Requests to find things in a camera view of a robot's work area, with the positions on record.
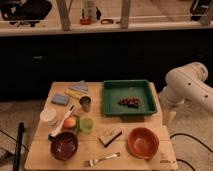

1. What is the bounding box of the wooden black whiteboard eraser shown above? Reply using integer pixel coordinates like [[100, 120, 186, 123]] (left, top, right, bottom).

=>
[[99, 128, 122, 147]]

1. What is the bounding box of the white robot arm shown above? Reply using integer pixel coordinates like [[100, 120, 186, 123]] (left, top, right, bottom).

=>
[[159, 62, 213, 115]]

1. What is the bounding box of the orange bowl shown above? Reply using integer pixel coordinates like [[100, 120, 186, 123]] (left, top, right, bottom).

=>
[[127, 127, 159, 160]]

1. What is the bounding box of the purple bowl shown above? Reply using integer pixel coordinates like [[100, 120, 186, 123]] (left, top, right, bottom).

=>
[[50, 132, 78, 161]]

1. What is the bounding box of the green plastic tray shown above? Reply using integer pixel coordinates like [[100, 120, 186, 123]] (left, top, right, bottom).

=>
[[102, 80, 157, 117]]

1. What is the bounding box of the grey triangular wedge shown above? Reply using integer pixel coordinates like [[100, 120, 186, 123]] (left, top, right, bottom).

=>
[[69, 80, 88, 93]]

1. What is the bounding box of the bunch of dark grapes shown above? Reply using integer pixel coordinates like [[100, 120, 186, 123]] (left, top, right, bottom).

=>
[[118, 97, 141, 108]]

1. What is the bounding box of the small green cup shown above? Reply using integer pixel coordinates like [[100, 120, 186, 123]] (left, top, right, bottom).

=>
[[80, 118, 93, 134]]

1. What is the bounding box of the blue sponge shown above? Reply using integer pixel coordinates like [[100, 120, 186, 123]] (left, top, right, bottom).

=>
[[51, 94, 69, 106]]

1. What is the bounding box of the orange peach fruit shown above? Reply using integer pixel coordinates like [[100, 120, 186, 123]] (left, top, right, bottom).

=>
[[63, 117, 77, 129]]

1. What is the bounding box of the stack of white plates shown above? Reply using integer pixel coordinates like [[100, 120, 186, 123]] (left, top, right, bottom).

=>
[[40, 107, 57, 126]]

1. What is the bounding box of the red round object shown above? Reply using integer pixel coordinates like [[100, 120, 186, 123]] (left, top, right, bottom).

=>
[[80, 18, 92, 25]]

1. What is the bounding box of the silver metal fork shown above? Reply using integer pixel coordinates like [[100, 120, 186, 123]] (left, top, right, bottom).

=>
[[84, 152, 121, 167]]

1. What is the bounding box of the white bottle on shelf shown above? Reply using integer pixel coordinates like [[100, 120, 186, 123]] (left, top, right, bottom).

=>
[[84, 0, 97, 23]]

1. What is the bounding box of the black pole stand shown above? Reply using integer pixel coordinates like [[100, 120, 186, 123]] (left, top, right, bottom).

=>
[[13, 122, 25, 171]]

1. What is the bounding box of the black bag on shelf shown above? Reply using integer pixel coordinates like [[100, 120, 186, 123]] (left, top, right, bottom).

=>
[[0, 0, 52, 27]]

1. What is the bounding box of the white spatula black handle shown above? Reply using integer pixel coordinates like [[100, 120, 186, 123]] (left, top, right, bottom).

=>
[[48, 104, 75, 140]]

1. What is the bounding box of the brown ring object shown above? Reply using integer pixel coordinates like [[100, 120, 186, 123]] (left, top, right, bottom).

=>
[[101, 19, 114, 24]]

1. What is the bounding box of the black cable on floor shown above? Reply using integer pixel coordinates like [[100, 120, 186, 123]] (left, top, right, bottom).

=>
[[169, 132, 213, 171]]

